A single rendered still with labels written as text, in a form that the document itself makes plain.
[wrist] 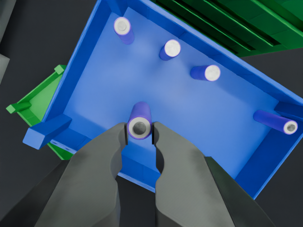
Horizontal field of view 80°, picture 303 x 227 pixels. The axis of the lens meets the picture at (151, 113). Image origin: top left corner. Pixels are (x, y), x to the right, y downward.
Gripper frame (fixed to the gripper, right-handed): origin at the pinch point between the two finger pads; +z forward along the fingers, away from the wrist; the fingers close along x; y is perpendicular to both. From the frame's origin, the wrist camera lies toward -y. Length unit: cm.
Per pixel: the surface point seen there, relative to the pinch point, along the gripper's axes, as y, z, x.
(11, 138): 29, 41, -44
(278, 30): -4.8, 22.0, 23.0
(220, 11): -7.9, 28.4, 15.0
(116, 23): -6.2, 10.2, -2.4
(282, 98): 3.4, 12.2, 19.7
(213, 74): -1.2, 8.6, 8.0
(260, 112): 5.6, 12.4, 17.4
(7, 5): -10, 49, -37
